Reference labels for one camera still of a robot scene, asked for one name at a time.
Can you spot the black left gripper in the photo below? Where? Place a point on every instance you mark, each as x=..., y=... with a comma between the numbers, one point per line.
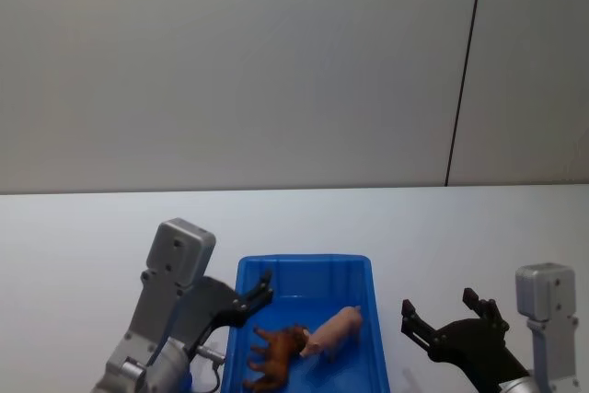
x=209, y=298

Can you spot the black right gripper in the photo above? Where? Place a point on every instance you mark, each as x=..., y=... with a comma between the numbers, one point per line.
x=474, y=347

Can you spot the brown toy animal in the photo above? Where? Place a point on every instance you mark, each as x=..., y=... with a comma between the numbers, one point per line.
x=278, y=354

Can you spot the blue plastic tray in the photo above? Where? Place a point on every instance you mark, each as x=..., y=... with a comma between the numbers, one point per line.
x=313, y=282

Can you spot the pink toy pig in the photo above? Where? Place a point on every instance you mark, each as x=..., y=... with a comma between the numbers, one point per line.
x=338, y=326

